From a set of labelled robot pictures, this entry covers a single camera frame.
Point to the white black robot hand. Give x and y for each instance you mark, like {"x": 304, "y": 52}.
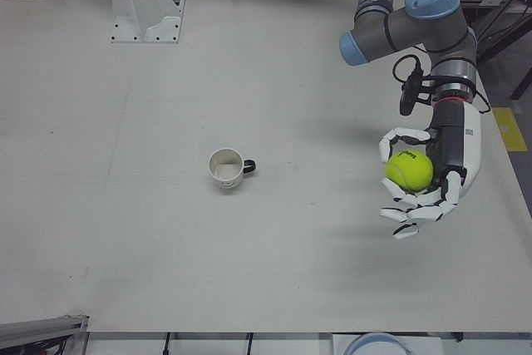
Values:
{"x": 467, "y": 145}

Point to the yellow tennis ball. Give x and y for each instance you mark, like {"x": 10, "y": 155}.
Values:
{"x": 410, "y": 171}

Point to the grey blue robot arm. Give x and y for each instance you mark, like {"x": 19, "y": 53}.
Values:
{"x": 415, "y": 22}

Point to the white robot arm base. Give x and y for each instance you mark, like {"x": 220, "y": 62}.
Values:
{"x": 143, "y": 1}

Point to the white blue round object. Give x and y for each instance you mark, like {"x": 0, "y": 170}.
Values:
{"x": 376, "y": 344}

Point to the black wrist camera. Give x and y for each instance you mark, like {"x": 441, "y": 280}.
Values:
{"x": 410, "y": 91}

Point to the aluminium frame profile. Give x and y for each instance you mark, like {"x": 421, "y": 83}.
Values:
{"x": 43, "y": 325}

